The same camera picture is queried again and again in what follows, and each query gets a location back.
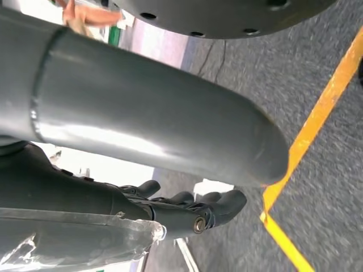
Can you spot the dark round robot plate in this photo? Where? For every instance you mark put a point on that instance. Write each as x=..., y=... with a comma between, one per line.
x=226, y=18

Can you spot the person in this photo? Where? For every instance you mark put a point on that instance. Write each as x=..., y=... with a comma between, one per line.
x=93, y=17

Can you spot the yellow floor tape square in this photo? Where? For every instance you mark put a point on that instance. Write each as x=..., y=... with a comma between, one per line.
x=312, y=123

